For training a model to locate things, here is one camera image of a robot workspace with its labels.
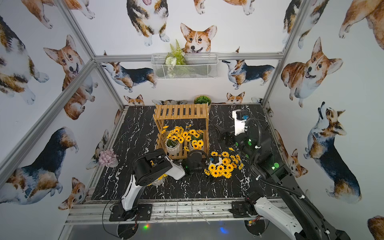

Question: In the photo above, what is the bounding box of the sunflower pot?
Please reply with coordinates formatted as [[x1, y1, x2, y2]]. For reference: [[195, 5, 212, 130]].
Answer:
[[161, 126, 184, 156], [182, 129, 205, 153], [204, 147, 245, 179], [148, 174, 168, 187]]

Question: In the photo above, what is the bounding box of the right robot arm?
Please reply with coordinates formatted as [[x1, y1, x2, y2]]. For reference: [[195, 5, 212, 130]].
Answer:
[[217, 127, 350, 240]]

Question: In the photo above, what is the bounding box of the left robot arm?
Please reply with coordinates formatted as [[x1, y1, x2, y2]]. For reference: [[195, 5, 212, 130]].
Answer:
[[120, 149, 210, 212]]

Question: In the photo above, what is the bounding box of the wooden two-tier shelf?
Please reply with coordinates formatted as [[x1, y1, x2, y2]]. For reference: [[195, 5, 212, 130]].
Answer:
[[153, 104, 210, 160]]

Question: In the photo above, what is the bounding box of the pink pot green plant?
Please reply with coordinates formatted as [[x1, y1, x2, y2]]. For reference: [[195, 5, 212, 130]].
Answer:
[[194, 95, 212, 105]]

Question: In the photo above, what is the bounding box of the pink flower bunch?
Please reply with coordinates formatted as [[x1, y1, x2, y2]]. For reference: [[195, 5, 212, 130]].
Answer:
[[99, 149, 119, 168]]

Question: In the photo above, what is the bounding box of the green fern white flower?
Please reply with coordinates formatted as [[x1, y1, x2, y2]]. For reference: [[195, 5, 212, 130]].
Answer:
[[165, 40, 187, 67]]

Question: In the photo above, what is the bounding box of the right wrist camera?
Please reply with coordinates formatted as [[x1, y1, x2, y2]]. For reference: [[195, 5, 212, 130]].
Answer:
[[232, 110, 250, 136]]

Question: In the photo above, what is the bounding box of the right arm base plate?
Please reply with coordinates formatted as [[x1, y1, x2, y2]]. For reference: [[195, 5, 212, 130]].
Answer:
[[229, 201, 258, 218]]

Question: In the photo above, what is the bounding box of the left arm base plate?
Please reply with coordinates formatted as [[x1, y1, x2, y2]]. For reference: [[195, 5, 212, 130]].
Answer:
[[109, 204, 153, 222]]

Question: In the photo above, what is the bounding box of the white wire wall basket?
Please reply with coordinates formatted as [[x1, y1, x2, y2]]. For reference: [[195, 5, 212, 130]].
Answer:
[[151, 53, 219, 80]]

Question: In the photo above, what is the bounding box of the aluminium front rail frame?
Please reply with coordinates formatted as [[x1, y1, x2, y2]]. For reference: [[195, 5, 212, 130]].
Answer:
[[65, 198, 257, 226]]

